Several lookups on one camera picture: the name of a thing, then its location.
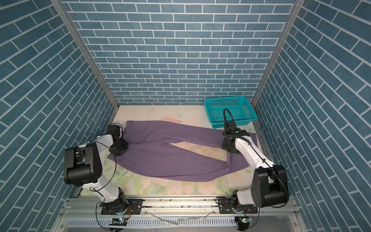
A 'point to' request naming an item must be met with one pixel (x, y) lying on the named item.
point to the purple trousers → (151, 149)
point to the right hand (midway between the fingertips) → (227, 146)
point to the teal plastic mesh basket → (241, 106)
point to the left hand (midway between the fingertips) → (125, 148)
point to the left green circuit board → (121, 221)
